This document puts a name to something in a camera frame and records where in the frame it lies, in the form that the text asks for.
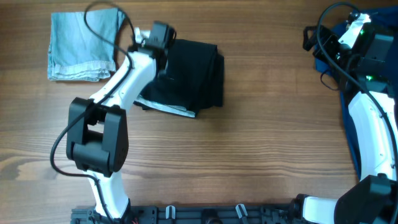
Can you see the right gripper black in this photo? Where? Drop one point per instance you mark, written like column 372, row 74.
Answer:
column 330, row 38

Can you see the black shorts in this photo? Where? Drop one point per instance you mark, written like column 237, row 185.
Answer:
column 192, row 81

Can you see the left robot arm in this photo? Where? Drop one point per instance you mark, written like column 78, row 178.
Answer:
column 97, row 139

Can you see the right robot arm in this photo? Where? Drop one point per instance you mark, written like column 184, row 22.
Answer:
column 371, row 200

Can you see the blue t-shirt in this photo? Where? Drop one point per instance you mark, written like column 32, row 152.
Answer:
column 366, row 78

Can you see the folded light blue jeans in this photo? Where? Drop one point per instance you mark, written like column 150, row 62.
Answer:
column 75, row 53

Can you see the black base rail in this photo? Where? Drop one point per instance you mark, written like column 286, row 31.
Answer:
column 240, row 213

